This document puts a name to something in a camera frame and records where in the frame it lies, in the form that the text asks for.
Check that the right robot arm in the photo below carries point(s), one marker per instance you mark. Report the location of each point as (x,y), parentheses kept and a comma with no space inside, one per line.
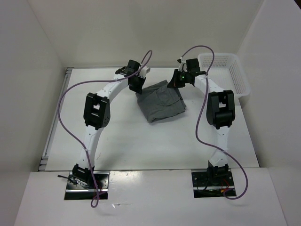
(220,112)

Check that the white plastic basket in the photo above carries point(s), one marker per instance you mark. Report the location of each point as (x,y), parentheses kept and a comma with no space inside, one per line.
(226,71)

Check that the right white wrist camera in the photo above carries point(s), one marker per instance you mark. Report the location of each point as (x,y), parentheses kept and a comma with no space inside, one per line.
(182,65)

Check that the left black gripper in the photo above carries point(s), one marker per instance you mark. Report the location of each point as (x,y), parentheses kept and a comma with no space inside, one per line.
(138,89)

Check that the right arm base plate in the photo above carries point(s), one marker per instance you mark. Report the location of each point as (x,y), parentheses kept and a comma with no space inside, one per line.
(203,187)

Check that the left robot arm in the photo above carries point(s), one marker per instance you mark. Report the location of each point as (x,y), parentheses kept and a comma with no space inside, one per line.
(97,115)

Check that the grey shorts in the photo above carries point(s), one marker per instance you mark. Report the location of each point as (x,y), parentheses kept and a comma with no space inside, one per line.
(158,102)

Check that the aluminium table edge rail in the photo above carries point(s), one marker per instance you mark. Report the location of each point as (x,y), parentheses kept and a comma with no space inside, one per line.
(49,141)

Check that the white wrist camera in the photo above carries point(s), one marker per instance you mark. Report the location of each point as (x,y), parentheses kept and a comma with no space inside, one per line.
(144,71)
(182,65)

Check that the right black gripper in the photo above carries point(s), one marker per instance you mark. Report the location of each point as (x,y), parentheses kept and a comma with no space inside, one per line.
(175,82)

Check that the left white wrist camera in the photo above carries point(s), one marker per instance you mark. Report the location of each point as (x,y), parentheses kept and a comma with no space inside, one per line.
(144,71)

